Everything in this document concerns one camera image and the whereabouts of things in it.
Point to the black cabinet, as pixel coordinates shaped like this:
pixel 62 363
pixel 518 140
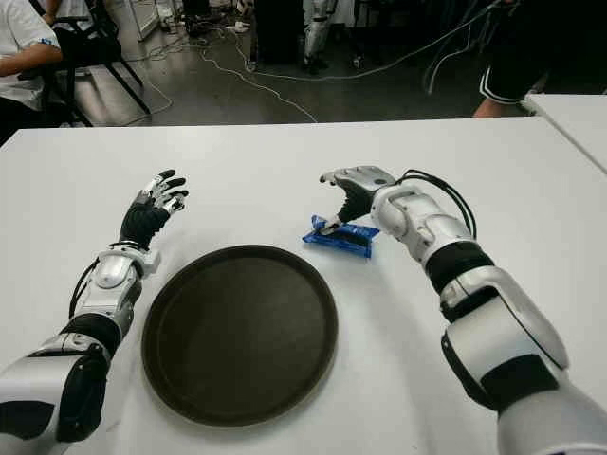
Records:
pixel 280 28

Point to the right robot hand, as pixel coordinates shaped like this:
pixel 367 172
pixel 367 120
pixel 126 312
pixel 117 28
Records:
pixel 365 177

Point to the person in black clothing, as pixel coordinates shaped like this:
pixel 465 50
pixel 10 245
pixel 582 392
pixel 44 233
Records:
pixel 521 47

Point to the white side table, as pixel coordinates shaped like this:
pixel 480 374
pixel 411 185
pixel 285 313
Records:
pixel 578 123

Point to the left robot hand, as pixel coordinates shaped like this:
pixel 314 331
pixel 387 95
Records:
pixel 140 220

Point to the black chair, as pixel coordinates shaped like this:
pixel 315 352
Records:
pixel 95 47

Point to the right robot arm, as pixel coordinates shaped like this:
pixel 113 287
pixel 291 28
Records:
pixel 498 322

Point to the blue Oreo cookie package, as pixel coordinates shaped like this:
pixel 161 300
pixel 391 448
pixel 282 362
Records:
pixel 351 239

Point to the person in white shirt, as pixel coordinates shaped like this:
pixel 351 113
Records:
pixel 19 28

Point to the white power strip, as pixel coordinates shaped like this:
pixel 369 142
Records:
pixel 237 27

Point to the round dark brown tray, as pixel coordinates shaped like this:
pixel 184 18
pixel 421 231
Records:
pixel 237 341

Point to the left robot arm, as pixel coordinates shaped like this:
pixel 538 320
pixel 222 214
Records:
pixel 104 275

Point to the white framed panel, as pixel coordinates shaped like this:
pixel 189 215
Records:
pixel 147 19

